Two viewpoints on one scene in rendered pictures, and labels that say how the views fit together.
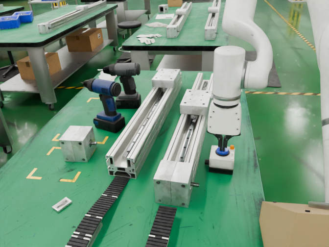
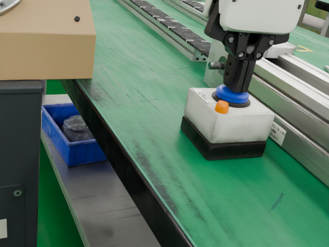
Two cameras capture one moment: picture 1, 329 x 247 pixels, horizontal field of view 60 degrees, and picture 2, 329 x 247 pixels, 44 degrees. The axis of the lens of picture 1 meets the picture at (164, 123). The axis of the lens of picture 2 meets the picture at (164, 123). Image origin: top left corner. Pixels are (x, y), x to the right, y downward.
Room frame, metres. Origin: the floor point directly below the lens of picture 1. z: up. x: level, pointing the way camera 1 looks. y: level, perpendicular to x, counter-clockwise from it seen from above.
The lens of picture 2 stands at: (1.07, -0.55, 1.01)
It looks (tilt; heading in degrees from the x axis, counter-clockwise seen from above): 26 degrees down; 138
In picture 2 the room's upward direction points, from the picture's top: 10 degrees clockwise
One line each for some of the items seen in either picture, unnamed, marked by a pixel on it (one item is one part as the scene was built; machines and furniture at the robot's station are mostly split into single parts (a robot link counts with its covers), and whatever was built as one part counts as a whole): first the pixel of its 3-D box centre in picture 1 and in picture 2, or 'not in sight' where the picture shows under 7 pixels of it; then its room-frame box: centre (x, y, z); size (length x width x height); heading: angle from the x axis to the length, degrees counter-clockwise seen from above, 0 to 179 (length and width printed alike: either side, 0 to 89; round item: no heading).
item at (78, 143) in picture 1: (82, 143); not in sight; (0.89, 0.31, 0.83); 0.11 x 0.10 x 0.10; 81
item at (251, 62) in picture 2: (217, 139); (253, 62); (0.78, -0.17, 0.89); 0.03 x 0.03 x 0.07; 75
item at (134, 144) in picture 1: (153, 111); not in sight; (1.13, 0.04, 0.82); 0.80 x 0.10 x 0.09; 165
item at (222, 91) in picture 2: (222, 151); (231, 96); (0.77, -0.19, 0.84); 0.04 x 0.04 x 0.02
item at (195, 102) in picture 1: (196, 104); not in sight; (1.08, -0.14, 0.87); 0.16 x 0.11 x 0.07; 165
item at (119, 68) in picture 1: (120, 85); not in sight; (1.29, 0.20, 0.89); 0.20 x 0.08 x 0.22; 86
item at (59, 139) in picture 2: not in sight; (80, 131); (-0.15, 0.11, 0.27); 0.31 x 0.21 x 0.10; 175
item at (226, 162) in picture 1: (219, 159); (231, 120); (0.78, -0.18, 0.81); 0.10 x 0.08 x 0.06; 75
